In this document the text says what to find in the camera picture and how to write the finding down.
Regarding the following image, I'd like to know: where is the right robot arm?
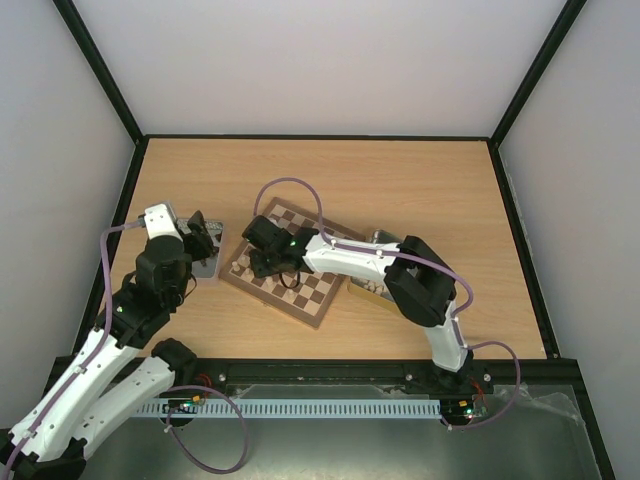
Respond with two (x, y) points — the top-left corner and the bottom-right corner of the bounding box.
(242, 215), (473, 392)

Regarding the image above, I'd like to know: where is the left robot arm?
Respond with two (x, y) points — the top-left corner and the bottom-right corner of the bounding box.
(1, 203), (218, 479)

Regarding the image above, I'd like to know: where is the dark brown chess pieces pile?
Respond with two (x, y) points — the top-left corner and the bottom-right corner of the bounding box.
(199, 230), (220, 262)

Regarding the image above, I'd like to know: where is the wooden chess board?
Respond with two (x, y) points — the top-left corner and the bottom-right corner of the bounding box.
(219, 197), (344, 329)

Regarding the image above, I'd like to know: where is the pink tin tray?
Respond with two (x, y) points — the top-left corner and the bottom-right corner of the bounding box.
(177, 218), (224, 283)

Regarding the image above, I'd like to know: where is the gold tin tray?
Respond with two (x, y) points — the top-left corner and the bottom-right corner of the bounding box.
(347, 229), (401, 316)

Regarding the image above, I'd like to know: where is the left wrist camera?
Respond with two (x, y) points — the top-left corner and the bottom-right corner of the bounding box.
(139, 202), (182, 240)

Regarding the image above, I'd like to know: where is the purple cable loop front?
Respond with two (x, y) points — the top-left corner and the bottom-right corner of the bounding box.
(164, 378), (249, 472)

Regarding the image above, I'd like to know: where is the light blue cable duct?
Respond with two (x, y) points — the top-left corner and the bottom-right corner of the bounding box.
(132, 398), (441, 420)

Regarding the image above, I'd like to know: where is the black aluminium frame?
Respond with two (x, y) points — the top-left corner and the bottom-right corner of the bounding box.
(52, 1), (615, 479)

